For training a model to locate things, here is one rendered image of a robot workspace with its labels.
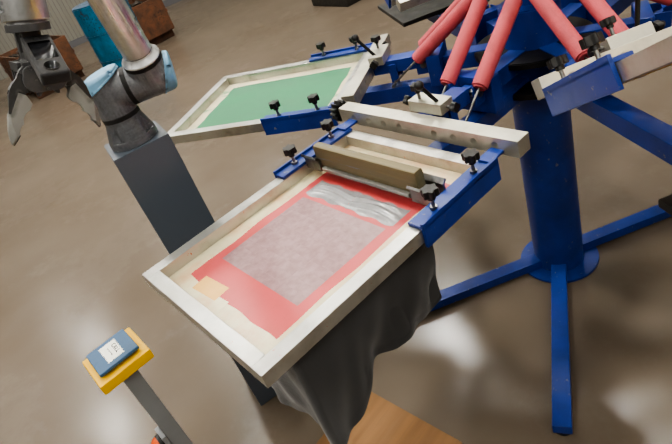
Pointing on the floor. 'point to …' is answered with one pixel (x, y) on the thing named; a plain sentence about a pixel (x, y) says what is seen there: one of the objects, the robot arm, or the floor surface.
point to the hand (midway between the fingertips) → (60, 137)
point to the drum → (100, 42)
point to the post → (168, 427)
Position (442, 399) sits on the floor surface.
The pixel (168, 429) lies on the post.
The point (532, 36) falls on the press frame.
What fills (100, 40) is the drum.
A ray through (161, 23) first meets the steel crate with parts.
